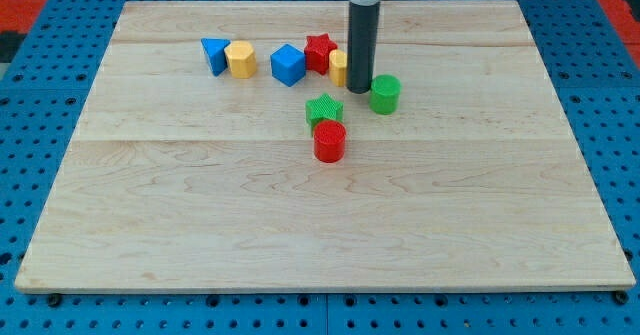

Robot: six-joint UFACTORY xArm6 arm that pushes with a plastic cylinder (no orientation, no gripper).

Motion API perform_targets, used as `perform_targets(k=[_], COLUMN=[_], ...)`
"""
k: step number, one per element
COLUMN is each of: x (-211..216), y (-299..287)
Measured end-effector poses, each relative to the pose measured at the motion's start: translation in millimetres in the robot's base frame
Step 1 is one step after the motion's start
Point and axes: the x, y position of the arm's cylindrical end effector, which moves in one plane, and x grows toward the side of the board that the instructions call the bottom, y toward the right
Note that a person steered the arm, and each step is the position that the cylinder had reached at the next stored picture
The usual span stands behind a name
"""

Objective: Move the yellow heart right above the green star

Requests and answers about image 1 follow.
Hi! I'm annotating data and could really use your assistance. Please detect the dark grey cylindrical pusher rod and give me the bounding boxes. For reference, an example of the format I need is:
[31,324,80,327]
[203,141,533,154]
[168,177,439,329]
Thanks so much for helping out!
[346,3,380,94]

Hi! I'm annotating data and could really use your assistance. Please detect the yellow heart block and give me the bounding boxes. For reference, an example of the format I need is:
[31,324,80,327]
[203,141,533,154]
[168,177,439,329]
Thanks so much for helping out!
[329,49,347,87]

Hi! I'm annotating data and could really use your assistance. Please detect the red star block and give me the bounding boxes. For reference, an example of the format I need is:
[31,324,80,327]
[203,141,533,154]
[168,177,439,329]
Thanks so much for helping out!
[304,33,338,75]

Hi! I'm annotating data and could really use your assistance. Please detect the green star block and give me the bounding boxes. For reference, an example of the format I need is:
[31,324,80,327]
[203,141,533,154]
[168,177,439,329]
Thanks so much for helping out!
[305,93,344,132]

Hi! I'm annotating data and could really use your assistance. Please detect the green cylinder block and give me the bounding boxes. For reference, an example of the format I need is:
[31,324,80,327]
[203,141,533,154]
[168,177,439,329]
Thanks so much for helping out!
[369,74,402,115]

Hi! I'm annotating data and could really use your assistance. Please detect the blue cube block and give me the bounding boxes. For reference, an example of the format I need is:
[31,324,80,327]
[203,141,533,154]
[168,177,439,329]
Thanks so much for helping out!
[270,44,306,87]

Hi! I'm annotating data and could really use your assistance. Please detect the red cylinder block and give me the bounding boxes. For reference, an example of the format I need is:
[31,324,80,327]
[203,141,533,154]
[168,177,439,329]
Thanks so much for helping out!
[313,120,347,163]

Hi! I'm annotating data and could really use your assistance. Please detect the yellow hexagon block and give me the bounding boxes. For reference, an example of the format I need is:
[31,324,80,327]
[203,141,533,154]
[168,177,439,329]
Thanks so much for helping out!
[224,40,257,79]

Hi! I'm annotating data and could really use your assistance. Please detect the blue triangle block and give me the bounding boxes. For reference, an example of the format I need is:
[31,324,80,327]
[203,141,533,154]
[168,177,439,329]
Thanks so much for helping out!
[201,38,231,77]

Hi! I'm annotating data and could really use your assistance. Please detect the light wooden board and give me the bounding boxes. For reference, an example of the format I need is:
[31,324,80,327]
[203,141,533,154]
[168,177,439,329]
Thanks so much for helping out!
[15,0,636,294]

